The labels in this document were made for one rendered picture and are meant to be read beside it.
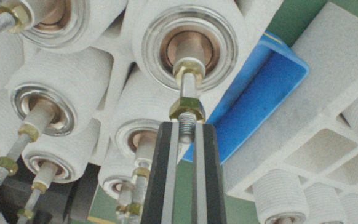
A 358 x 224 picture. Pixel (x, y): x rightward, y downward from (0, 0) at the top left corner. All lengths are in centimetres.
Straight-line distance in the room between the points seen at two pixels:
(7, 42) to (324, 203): 59
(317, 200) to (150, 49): 45
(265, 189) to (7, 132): 44
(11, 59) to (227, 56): 25
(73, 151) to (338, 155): 45
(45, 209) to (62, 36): 53
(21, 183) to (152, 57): 55
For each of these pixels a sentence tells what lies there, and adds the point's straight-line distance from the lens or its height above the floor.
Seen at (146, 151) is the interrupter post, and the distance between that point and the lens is 23.
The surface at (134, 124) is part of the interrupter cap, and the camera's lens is 22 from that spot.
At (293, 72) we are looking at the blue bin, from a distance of 40.
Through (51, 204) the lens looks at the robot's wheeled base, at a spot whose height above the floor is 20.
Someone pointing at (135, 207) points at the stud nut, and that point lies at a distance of 20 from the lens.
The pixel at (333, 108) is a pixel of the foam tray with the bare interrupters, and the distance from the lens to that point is 36.
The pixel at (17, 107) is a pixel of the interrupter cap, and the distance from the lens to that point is 28.
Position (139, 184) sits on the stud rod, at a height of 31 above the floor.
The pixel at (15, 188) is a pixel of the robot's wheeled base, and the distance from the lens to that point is 67.
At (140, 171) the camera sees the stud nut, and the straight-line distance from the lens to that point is 22.
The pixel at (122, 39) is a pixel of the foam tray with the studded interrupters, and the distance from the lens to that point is 26.
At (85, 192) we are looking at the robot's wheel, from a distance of 63.
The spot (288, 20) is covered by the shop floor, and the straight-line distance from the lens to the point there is 46.
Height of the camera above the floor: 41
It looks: 49 degrees down
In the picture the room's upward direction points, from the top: 175 degrees counter-clockwise
